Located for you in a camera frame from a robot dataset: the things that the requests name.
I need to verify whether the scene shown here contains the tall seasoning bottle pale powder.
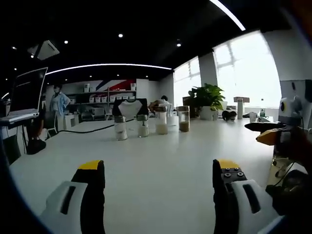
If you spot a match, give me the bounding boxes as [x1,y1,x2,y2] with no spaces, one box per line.
[155,105,169,136]

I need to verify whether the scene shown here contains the straight ceiling light strip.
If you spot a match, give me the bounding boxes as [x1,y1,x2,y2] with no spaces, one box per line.
[209,0,246,32]

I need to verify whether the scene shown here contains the wall shelf with white boxes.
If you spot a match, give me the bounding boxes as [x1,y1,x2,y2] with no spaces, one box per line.
[65,82,137,106]

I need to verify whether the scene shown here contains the black and white device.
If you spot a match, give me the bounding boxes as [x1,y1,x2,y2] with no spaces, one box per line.
[112,97,150,122]

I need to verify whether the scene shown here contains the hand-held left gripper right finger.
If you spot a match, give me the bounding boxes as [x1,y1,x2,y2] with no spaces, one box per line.
[212,158,286,234]

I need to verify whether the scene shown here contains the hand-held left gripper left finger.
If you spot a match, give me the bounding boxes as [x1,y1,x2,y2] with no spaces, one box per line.
[39,160,106,234]

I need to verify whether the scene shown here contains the short seasoning bottle white powder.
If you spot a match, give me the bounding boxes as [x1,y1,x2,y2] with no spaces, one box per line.
[114,116,129,141]
[136,114,150,138]

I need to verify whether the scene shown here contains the tall seasoning bottle brown powder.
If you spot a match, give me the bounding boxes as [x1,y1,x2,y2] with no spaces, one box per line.
[176,105,191,133]

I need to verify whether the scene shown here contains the black bag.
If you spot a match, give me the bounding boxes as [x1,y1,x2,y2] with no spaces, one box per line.
[26,136,47,155]

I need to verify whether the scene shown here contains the open silver laptop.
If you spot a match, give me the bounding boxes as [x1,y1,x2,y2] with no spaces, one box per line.
[0,67,49,123]

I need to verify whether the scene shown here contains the green potted plant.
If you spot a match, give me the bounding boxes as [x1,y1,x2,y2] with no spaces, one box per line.
[188,83,227,121]

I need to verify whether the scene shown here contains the dark round object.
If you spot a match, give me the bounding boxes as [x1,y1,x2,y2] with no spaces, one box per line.
[221,110,237,122]

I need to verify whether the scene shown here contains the ceiling air conditioner unit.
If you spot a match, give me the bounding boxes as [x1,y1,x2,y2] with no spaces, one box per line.
[27,39,60,61]

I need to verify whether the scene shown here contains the black cable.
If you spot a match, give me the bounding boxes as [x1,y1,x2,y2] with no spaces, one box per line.
[50,117,137,139]

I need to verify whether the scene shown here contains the white pedestal with box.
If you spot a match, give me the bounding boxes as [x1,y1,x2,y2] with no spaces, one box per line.
[233,96,251,120]

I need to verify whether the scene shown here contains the long curved ceiling light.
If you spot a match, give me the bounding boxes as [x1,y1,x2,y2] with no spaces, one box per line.
[45,63,172,76]

